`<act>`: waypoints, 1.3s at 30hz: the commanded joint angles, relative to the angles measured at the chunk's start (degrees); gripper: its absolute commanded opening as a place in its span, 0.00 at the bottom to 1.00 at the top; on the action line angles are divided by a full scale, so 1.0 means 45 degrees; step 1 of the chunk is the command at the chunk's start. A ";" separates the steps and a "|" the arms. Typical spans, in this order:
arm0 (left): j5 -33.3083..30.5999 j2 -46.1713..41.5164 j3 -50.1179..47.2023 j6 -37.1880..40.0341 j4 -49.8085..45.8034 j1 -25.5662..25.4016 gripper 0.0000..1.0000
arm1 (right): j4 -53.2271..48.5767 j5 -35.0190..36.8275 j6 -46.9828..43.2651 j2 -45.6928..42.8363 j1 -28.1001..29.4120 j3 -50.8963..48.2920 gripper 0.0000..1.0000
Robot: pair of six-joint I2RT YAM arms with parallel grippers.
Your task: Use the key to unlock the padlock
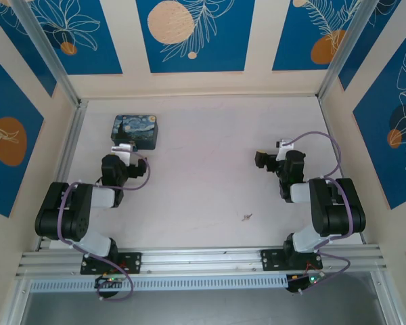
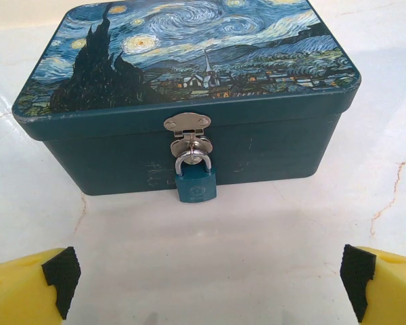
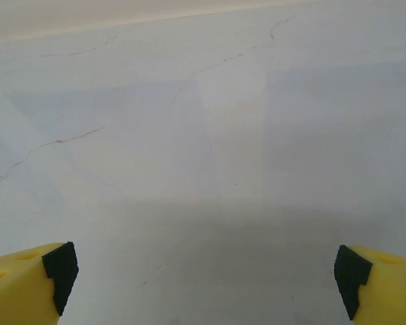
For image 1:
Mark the aluminium corner post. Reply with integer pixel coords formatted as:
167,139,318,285
317,0,375,101
12,0,81,106

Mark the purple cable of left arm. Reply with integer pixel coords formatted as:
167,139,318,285
58,151,152,301

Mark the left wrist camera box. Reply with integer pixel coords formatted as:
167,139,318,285
110,143,132,157

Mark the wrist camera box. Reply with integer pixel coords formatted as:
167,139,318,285
110,143,132,157
276,137,296,160

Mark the aluminium side rail right side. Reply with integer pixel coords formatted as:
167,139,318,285
319,96,368,245

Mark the starry night tin box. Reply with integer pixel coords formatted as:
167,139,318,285
111,114,160,151

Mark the black base plate left arm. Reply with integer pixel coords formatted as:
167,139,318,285
80,252,143,275

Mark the aluminium corner post left side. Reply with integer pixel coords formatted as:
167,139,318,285
12,0,81,106

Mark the aluminium corner post right side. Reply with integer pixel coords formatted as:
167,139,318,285
317,0,375,101

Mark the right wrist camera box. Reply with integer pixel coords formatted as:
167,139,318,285
276,137,296,160

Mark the aluminium side rail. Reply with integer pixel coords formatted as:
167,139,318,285
36,100,89,252
319,96,368,245

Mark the grey slotted cable duct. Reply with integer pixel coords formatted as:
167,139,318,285
29,273,290,293

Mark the black base plate right arm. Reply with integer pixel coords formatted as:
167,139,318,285
261,248,323,272

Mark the aluminium side rail left side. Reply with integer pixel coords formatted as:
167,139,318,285
36,100,89,252

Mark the long aluminium base rail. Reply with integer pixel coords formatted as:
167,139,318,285
16,244,390,280

